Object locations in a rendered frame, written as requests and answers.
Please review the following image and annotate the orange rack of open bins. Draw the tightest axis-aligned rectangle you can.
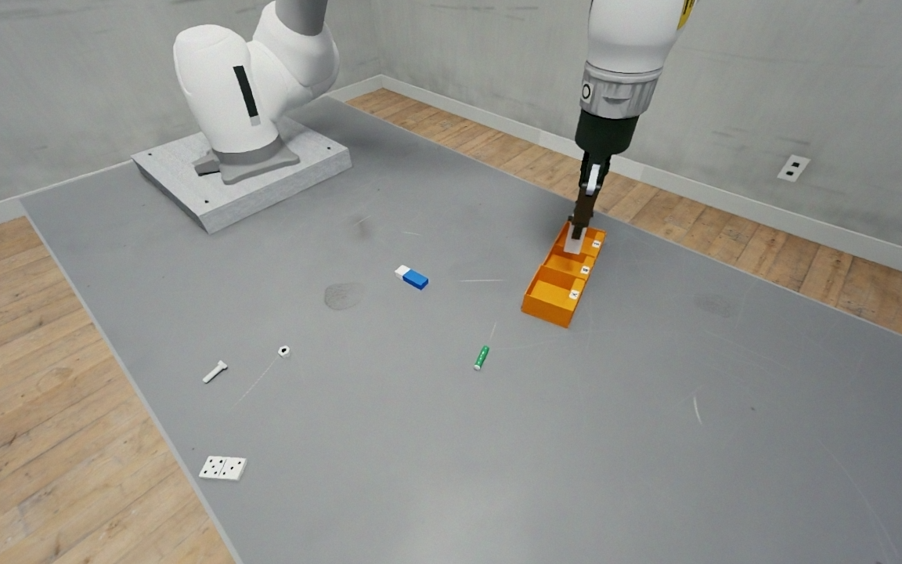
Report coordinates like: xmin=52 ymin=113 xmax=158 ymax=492
xmin=521 ymin=221 xmax=607 ymax=329

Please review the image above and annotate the white domino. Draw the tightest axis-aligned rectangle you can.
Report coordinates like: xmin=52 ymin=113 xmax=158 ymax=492
xmin=199 ymin=456 xmax=247 ymax=481

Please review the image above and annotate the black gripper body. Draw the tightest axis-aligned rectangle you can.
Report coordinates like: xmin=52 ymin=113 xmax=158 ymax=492
xmin=575 ymin=108 xmax=640 ymax=184

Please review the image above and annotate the green battery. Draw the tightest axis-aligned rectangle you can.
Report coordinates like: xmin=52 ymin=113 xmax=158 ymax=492
xmin=474 ymin=345 xmax=489 ymax=371

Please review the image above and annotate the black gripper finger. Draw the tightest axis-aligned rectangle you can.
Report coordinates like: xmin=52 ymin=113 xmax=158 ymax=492
xmin=564 ymin=159 xmax=611 ymax=255
xmin=575 ymin=151 xmax=612 ymax=218

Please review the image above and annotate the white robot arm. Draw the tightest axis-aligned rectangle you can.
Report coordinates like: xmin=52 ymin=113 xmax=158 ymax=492
xmin=173 ymin=0 xmax=700 ymax=186

